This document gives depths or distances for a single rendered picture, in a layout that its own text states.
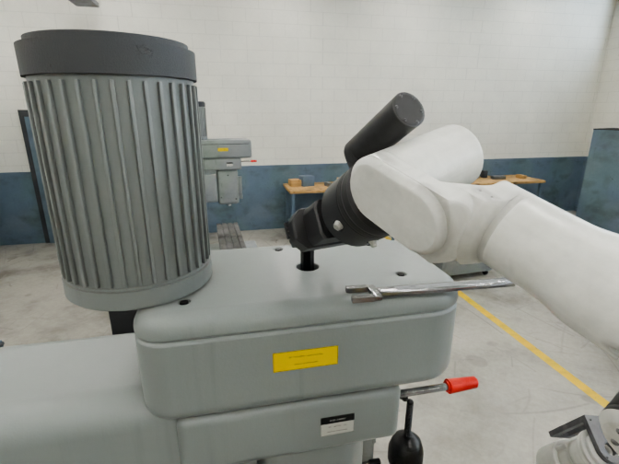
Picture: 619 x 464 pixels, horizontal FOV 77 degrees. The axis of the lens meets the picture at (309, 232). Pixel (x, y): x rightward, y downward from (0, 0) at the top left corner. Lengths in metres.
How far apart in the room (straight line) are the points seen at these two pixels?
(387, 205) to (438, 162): 0.06
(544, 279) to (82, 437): 0.57
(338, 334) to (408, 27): 7.55
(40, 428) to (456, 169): 0.59
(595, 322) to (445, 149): 0.18
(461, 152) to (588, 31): 9.77
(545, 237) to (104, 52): 0.44
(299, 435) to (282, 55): 6.83
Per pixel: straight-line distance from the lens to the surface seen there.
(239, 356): 0.54
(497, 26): 8.85
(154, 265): 0.52
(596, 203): 6.69
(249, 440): 0.64
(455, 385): 0.72
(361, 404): 0.64
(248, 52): 7.15
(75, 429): 0.65
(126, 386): 0.64
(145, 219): 0.50
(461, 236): 0.32
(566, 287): 0.31
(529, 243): 0.31
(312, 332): 0.54
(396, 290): 0.55
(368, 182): 0.35
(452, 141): 0.39
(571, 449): 0.77
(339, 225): 0.44
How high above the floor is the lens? 2.13
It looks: 17 degrees down
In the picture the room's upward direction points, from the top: straight up
